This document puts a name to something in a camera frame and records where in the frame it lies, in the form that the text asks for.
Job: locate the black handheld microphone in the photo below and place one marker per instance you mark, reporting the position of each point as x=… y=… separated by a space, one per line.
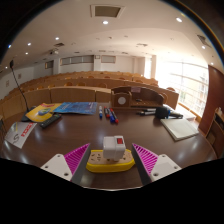
x=162 y=112

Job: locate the black remote control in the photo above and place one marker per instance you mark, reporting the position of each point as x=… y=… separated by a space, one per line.
x=50 y=121

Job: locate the small back wall window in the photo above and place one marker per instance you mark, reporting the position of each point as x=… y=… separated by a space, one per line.
x=108 y=59

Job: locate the white and red brochure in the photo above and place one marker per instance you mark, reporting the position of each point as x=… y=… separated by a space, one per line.
x=18 y=135

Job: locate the white notebook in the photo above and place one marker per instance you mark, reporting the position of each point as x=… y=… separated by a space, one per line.
x=180 y=128

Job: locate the ceiling spot lights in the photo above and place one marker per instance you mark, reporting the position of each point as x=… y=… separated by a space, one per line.
x=105 y=22

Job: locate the small dark ceiling vent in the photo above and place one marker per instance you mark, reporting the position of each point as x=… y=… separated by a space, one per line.
x=59 y=44

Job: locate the white charger with red button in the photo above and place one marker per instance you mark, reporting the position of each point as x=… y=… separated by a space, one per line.
x=113 y=150

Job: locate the wooden shelf unit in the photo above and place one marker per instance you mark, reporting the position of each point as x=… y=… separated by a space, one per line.
x=216 y=133

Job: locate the blue booklet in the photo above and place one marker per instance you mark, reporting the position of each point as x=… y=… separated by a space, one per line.
x=76 y=108

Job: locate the red marker pen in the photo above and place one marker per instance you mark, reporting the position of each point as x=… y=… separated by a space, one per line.
x=115 y=119
x=106 y=112

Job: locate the ceiling projector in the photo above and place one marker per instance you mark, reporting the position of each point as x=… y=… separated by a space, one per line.
x=54 y=51

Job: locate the wide back wall window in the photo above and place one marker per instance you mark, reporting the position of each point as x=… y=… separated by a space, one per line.
x=76 y=60

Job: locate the wooden auditorium seats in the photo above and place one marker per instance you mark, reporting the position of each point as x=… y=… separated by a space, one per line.
x=83 y=81

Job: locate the large square ceiling vent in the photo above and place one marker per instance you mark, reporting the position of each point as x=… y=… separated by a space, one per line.
x=106 y=11

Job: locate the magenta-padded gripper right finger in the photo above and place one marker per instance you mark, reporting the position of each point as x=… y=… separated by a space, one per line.
x=165 y=166

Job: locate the grey slatted ceiling vent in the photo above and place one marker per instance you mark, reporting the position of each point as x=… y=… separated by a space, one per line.
x=203 y=40

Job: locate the black gooseneck microphone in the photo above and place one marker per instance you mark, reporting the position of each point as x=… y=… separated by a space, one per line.
x=11 y=63

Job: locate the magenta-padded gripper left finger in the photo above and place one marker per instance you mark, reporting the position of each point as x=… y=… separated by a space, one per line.
x=56 y=165

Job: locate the wooden desk organizer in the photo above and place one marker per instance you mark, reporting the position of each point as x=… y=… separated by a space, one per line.
x=116 y=95

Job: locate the black pen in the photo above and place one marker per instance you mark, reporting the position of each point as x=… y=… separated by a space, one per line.
x=146 y=112

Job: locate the large glass window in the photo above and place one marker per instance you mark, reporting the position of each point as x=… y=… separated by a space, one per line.
x=190 y=86

